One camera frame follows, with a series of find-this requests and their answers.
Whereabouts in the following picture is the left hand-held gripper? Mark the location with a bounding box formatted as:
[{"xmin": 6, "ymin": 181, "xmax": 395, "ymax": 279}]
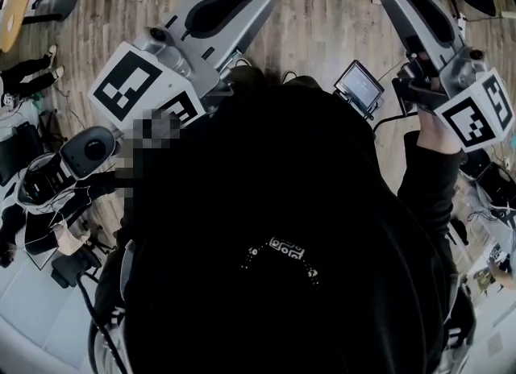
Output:
[{"xmin": 87, "ymin": 15, "xmax": 233, "ymax": 131}]

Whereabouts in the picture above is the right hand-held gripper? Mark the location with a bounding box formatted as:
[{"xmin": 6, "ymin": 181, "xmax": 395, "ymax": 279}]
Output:
[{"xmin": 392, "ymin": 0, "xmax": 516, "ymax": 153}]

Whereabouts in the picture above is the person's right forearm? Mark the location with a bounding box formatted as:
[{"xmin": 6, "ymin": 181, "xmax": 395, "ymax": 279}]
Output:
[{"xmin": 397, "ymin": 106, "xmax": 464, "ymax": 236}]

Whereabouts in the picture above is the small black screen device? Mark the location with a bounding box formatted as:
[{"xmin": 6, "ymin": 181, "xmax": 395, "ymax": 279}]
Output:
[{"xmin": 333, "ymin": 60, "xmax": 385, "ymax": 119}]

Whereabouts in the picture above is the thin black screen cable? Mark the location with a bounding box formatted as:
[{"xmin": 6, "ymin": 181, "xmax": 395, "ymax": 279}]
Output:
[{"xmin": 371, "ymin": 113, "xmax": 406, "ymax": 134}]

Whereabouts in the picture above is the thick black cable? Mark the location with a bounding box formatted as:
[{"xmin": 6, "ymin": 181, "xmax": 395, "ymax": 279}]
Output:
[{"xmin": 75, "ymin": 271, "xmax": 126, "ymax": 374}]

